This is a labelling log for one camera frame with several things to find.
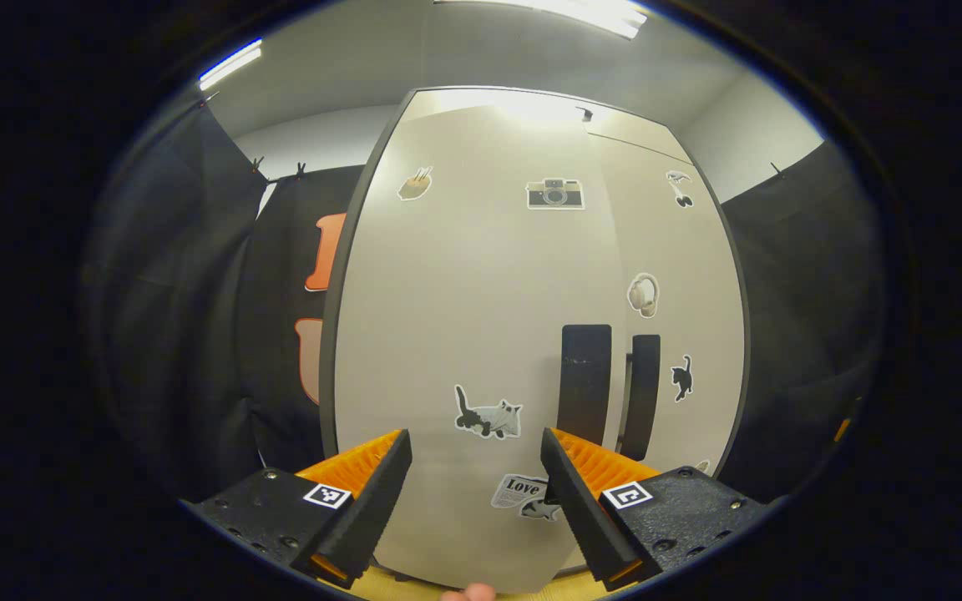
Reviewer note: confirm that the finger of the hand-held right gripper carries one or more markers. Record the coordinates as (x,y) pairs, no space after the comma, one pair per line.
(843,428)

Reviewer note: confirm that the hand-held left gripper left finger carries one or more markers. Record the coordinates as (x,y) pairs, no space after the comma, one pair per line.
(364,513)

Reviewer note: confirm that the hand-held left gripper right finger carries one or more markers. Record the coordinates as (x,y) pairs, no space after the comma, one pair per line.
(585,517)

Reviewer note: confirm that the white door with headphone sticker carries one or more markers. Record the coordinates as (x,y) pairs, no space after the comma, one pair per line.
(698,250)

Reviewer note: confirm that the white door with camera stickers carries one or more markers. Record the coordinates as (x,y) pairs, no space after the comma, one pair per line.
(464,292)

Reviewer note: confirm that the black backdrop cloth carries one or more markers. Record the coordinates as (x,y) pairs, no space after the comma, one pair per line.
(807,334)
(180,334)

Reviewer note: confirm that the ceiling light strip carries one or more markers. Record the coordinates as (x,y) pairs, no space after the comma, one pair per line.
(230,64)

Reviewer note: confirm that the ceiling light panel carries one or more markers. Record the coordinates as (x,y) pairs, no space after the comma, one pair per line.
(581,12)

